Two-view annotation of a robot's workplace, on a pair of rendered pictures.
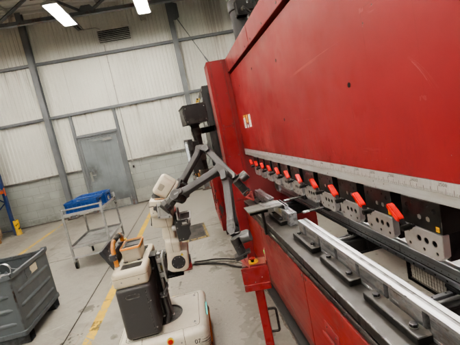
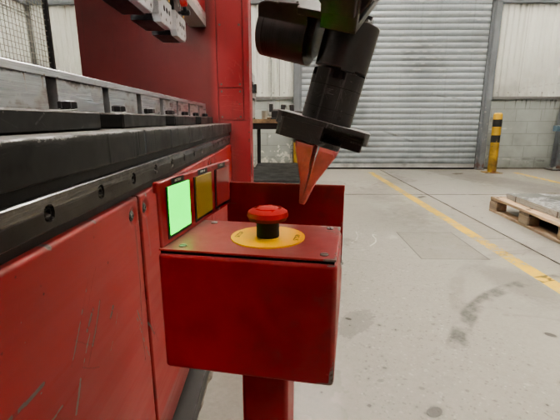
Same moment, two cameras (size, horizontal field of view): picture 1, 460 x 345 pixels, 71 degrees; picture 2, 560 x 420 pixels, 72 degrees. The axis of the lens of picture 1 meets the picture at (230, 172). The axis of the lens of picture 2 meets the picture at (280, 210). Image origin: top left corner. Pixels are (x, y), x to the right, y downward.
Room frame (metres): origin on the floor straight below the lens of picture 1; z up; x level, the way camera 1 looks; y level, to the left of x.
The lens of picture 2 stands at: (2.31, 0.03, 0.89)
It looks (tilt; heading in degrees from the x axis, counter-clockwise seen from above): 13 degrees down; 187
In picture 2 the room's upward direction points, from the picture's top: straight up
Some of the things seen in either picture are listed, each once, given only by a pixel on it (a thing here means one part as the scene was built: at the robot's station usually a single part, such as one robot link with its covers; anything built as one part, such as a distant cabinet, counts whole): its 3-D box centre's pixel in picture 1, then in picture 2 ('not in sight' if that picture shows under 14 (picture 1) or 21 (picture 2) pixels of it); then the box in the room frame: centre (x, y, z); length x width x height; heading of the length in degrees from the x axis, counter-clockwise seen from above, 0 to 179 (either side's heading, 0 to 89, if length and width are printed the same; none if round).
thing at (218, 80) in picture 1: (265, 166); not in sight; (3.43, -0.39, 1.15); 0.85 x 0.25 x 2.30; 97
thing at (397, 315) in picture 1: (393, 314); (178, 120); (1.04, -0.46, 0.89); 0.30 x 0.05 x 0.03; 7
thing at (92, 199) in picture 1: (84, 204); not in sight; (5.00, 2.33, 0.92); 0.50 x 0.36 x 0.18; 96
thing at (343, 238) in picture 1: (374, 236); not in sight; (1.89, -0.79, 0.81); 0.64 x 0.08 x 0.14; 97
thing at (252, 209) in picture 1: (262, 206); not in sight; (2.42, -0.19, 1.00); 0.26 x 0.18 x 0.01; 97
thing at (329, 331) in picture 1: (330, 335); not in sight; (1.40, -0.31, 0.59); 0.15 x 0.02 x 0.07; 7
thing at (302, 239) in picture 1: (306, 241); (30, 121); (1.83, -0.36, 0.89); 0.30 x 0.05 x 0.03; 7
